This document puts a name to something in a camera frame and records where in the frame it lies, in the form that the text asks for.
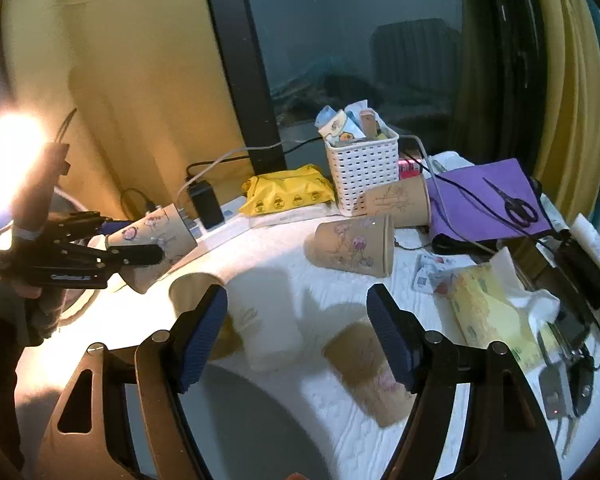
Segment black scissors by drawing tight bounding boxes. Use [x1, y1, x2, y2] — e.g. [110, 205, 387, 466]
[483, 179, 539, 228]

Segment white power strip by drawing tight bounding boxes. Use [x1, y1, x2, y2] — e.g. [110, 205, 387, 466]
[189, 196, 250, 243]

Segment yellow snack packet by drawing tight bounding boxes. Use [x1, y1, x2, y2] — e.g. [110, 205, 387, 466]
[239, 164, 336, 217]

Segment floral paper cup lying centre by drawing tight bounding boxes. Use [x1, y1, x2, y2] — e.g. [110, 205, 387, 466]
[311, 214, 394, 278]

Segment brown floral cup near mat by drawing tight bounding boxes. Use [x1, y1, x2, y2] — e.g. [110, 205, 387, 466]
[323, 316, 415, 428]

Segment brown paper cup by basket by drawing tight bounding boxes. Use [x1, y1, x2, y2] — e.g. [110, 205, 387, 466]
[364, 174, 431, 229]

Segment purple cloth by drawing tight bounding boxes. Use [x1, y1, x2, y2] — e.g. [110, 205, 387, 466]
[426, 152, 553, 243]

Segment black power adapter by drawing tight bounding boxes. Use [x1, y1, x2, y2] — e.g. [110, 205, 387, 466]
[187, 180, 224, 231]

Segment white plastic basket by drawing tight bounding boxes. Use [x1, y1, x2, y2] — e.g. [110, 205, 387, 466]
[325, 127, 399, 217]

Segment black window frame post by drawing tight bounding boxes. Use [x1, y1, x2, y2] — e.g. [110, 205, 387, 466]
[208, 0, 287, 174]

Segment yellow tissue pack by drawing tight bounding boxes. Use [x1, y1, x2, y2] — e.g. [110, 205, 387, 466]
[446, 248, 560, 370]

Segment gloved left hand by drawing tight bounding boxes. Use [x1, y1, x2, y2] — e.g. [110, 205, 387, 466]
[0, 278, 67, 347]

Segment key fob bunch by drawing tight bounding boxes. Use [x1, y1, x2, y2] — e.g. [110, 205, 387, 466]
[538, 333, 595, 458]

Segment yellow curtain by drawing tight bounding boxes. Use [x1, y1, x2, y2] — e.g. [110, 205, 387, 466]
[533, 0, 600, 222]

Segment floral brown paper cup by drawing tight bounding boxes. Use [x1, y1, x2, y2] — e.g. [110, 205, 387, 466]
[106, 204, 197, 294]

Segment black cable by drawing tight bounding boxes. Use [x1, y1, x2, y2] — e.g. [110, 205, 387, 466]
[185, 135, 562, 241]

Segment white green-logo paper cup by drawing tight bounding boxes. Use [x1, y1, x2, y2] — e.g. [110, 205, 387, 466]
[226, 268, 303, 373]

